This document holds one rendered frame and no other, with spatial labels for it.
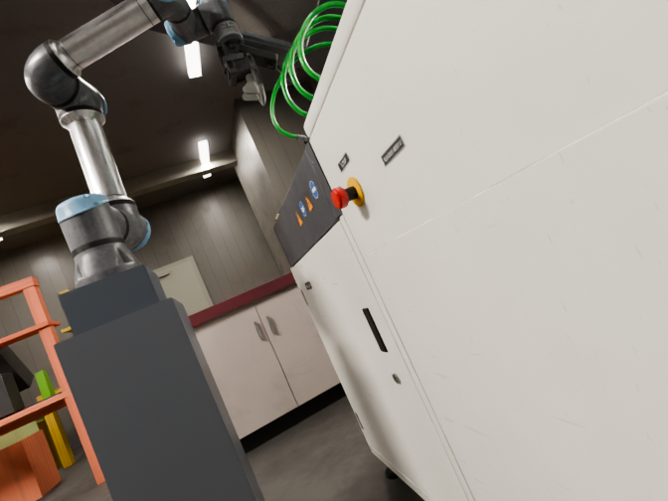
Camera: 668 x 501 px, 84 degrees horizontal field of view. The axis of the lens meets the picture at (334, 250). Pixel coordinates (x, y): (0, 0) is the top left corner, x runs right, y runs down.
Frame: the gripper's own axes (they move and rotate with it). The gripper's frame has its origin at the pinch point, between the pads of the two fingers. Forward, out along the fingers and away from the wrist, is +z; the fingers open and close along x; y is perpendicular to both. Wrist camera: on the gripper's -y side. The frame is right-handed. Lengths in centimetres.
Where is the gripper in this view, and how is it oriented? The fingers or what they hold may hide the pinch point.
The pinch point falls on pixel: (264, 100)
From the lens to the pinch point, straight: 119.1
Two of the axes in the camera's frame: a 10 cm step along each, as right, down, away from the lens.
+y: -8.7, 3.7, -3.1
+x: 2.6, -1.9, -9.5
